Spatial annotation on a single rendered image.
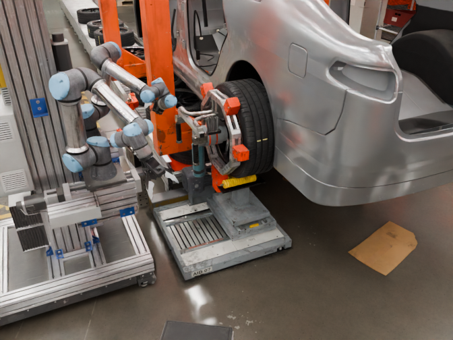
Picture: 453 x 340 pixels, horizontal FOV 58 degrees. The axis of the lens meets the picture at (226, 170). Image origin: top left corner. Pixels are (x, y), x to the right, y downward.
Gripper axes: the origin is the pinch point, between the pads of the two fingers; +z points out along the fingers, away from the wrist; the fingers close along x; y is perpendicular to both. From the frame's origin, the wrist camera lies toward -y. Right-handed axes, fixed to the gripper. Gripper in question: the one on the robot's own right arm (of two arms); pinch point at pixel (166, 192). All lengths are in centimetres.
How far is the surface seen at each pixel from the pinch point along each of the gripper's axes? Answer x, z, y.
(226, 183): -52, 42, 66
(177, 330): 28, 64, -5
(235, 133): -62, 6, 41
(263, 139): -76, 17, 36
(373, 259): -113, 133, 19
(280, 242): -68, 99, 55
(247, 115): -74, -1, 38
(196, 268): -6, 80, 60
